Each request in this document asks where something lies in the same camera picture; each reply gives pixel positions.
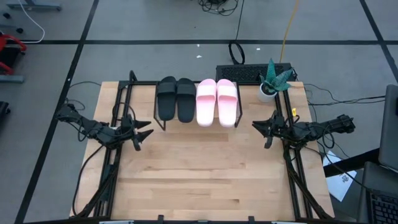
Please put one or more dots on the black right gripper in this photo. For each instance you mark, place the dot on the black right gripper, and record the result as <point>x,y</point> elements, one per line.
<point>281,130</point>

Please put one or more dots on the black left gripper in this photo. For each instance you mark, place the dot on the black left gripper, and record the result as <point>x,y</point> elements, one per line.
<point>127,130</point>

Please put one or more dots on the black slide sandal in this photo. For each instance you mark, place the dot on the black slide sandal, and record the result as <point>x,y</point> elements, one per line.
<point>167,99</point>
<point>186,101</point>

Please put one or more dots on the pink slide sandal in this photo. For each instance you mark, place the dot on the pink slide sandal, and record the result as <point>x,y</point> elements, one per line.
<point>206,105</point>
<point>227,105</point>

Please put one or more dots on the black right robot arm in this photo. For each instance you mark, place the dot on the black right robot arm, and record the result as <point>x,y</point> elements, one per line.
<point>317,129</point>

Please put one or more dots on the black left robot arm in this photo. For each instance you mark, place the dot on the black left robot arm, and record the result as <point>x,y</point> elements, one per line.
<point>93,130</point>

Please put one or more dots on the green plant in white pot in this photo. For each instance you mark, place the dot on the green plant in white pot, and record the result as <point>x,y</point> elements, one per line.
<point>273,81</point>

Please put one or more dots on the black table leg bar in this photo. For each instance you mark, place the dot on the black table leg bar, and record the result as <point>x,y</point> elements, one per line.
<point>351,161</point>

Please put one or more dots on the white paper sheet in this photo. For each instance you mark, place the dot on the white paper sheet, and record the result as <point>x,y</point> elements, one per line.
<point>340,182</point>

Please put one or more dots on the grey monitor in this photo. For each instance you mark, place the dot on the grey monitor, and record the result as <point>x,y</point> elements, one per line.
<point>390,130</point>

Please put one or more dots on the black equipment piece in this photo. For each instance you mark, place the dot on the black equipment piece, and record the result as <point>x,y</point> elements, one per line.
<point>3,112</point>

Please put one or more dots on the black laptop keyboard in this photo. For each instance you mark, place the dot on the black laptop keyboard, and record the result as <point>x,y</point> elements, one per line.
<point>382,205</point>

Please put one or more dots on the black caster wheel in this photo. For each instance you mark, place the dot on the black caster wheel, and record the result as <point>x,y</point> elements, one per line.
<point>19,30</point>
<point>7,15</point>

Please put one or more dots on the red cart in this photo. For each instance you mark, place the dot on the red cart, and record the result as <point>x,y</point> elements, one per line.
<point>9,39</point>

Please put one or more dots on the wooden shelf with black frame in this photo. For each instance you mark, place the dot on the wooden shelf with black frame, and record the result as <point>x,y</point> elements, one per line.
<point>239,102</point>

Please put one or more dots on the black metal rig frame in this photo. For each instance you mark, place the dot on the black metal rig frame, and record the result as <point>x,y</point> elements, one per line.
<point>143,83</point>

